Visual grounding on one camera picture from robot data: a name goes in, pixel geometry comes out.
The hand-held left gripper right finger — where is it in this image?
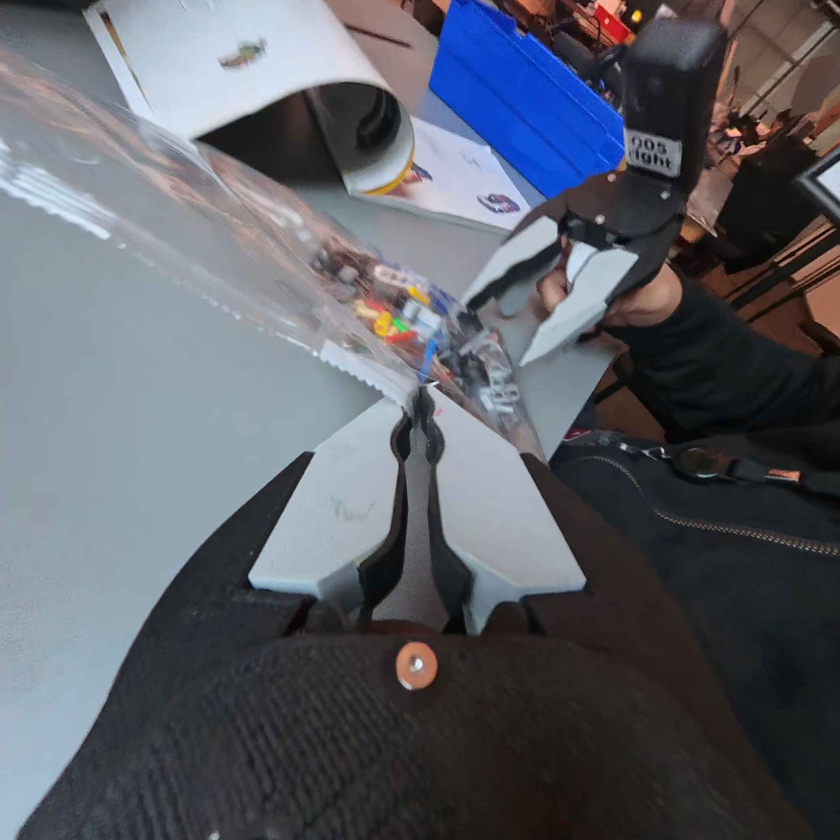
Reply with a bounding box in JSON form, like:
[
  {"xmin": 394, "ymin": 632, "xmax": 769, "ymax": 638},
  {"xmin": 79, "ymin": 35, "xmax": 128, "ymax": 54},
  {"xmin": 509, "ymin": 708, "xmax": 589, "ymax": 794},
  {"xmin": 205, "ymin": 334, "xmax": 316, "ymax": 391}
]
[{"xmin": 422, "ymin": 387, "xmax": 588, "ymax": 635}]

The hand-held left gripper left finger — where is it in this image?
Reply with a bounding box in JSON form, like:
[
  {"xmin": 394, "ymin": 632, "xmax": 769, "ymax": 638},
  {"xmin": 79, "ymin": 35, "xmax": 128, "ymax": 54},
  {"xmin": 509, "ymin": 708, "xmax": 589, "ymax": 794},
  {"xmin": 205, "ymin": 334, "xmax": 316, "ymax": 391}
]
[{"xmin": 248, "ymin": 392, "xmax": 422, "ymax": 609}]

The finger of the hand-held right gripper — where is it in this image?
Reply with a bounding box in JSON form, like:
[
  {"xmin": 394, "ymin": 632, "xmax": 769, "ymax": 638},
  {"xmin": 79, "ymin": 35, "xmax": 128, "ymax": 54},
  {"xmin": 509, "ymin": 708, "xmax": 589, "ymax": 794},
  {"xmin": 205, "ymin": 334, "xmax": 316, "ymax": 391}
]
[
  {"xmin": 518, "ymin": 241, "xmax": 641, "ymax": 368},
  {"xmin": 461, "ymin": 215, "xmax": 564, "ymax": 312}
]

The clear plastic bag of lego pieces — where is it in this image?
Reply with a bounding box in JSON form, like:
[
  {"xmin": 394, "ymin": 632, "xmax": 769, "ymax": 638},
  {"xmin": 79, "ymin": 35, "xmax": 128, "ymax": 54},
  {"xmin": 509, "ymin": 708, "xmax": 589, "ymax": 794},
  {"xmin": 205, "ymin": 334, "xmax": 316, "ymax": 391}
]
[{"xmin": 0, "ymin": 46, "xmax": 549, "ymax": 463}]

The person's right forearm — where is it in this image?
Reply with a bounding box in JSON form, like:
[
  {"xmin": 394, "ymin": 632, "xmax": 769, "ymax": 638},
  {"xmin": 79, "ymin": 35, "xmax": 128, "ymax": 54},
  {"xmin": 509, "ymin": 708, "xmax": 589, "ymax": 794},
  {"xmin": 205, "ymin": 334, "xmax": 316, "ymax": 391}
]
[{"xmin": 602, "ymin": 272, "xmax": 840, "ymax": 448}]

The person's right hand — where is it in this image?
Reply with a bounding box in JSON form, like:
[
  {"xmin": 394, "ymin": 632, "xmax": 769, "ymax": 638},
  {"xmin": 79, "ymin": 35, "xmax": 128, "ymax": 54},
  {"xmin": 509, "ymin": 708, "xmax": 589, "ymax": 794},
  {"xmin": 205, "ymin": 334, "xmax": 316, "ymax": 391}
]
[{"xmin": 535, "ymin": 261, "xmax": 682, "ymax": 343}]

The blue plastic bin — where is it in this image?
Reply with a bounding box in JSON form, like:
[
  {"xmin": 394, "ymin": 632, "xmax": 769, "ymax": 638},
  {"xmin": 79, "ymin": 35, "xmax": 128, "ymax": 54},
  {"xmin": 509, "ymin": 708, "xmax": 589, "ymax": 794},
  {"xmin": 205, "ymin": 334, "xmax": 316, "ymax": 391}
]
[{"xmin": 428, "ymin": 0, "xmax": 626, "ymax": 200}]

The black framed monitor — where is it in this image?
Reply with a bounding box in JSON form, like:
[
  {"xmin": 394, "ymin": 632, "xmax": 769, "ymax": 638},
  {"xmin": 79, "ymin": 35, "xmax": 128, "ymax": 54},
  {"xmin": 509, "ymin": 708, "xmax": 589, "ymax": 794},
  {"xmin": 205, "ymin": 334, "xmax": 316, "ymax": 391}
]
[{"xmin": 793, "ymin": 147, "xmax": 840, "ymax": 225}]

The black badge reel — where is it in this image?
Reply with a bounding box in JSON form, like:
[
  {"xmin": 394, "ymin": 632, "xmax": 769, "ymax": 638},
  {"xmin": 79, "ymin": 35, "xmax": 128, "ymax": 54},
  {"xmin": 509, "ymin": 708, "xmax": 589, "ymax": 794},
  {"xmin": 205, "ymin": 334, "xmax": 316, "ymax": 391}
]
[{"xmin": 619, "ymin": 440, "xmax": 840, "ymax": 497}]

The person's black jacket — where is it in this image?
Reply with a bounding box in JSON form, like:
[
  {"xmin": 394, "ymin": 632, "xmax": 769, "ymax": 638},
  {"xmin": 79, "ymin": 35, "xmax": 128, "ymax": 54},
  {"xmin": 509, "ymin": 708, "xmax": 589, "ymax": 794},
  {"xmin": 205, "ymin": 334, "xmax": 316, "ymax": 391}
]
[{"xmin": 550, "ymin": 420, "xmax": 840, "ymax": 840}]

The white instruction booklet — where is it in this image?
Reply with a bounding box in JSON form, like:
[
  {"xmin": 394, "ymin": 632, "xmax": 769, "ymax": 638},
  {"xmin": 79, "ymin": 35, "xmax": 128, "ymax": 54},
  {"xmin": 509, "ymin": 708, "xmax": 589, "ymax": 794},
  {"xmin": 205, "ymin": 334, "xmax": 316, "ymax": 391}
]
[{"xmin": 84, "ymin": 0, "xmax": 534, "ymax": 232}]

